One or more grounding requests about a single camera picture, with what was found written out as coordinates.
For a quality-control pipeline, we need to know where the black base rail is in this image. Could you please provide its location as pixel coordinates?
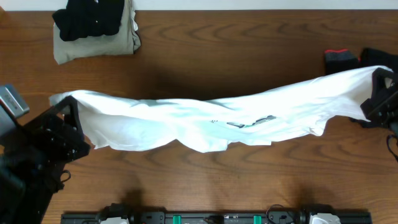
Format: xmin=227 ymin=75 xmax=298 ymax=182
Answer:
xmin=60 ymin=203 xmax=373 ymax=224

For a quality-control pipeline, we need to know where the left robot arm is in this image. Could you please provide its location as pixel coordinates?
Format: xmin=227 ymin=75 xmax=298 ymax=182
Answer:
xmin=1 ymin=96 xmax=90 ymax=223

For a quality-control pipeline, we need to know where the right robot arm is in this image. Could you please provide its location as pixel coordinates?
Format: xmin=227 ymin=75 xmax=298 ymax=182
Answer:
xmin=360 ymin=68 xmax=397 ymax=160

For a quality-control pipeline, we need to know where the white t-shirt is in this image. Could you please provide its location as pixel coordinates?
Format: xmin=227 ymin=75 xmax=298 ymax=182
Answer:
xmin=49 ymin=65 xmax=393 ymax=154

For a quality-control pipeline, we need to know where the folded black garment on stack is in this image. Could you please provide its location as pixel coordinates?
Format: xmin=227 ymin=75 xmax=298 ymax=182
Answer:
xmin=52 ymin=0 xmax=125 ymax=42

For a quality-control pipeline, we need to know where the black garment right edge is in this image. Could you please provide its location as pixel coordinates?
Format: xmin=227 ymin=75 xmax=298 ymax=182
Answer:
xmin=351 ymin=48 xmax=397 ymax=128

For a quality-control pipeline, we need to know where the folded khaki garment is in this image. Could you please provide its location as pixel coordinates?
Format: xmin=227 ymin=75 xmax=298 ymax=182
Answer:
xmin=53 ymin=0 xmax=141 ymax=65

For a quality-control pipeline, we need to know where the black garment with red trim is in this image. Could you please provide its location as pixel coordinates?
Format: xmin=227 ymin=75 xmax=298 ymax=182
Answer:
xmin=324 ymin=49 xmax=359 ymax=75

